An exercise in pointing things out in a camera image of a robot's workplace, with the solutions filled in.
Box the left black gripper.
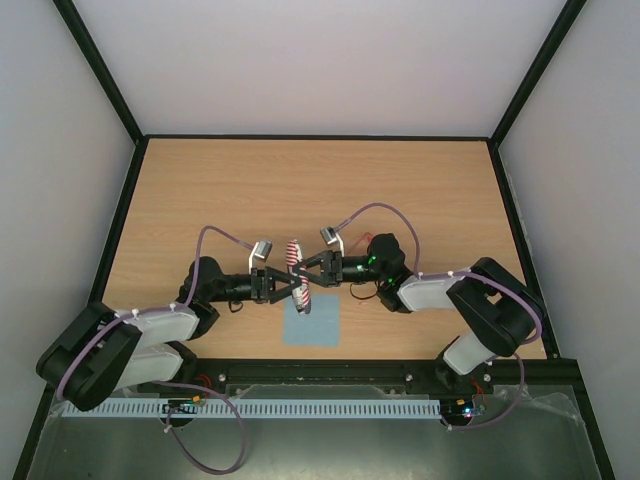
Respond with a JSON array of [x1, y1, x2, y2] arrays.
[[209, 267, 303, 304]]

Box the striped newspaper print glasses case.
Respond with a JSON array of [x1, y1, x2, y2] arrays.
[[285, 239, 312, 315]]

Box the blue cleaning cloth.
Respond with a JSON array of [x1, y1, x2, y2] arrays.
[[282, 294, 340, 347]]

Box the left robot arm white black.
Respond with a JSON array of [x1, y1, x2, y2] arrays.
[[36, 256, 305, 411]]

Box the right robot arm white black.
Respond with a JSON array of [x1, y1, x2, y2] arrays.
[[289, 233, 545, 392]]

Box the orange transparent sunglasses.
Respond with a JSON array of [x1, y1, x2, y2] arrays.
[[347, 231, 380, 305]]

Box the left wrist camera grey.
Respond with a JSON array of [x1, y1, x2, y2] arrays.
[[248, 240, 273, 271]]

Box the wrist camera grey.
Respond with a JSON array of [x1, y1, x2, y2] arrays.
[[320, 226, 344, 254], [248, 240, 273, 271]]

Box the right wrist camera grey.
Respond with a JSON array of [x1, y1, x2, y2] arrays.
[[320, 226, 344, 254]]

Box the light blue slotted cable duct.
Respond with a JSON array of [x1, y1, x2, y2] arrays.
[[61, 398, 441, 420]]

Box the black aluminium frame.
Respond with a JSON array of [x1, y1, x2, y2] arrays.
[[0, 0, 640, 480]]

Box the metal base plate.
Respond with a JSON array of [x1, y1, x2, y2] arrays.
[[28, 387, 600, 479]]

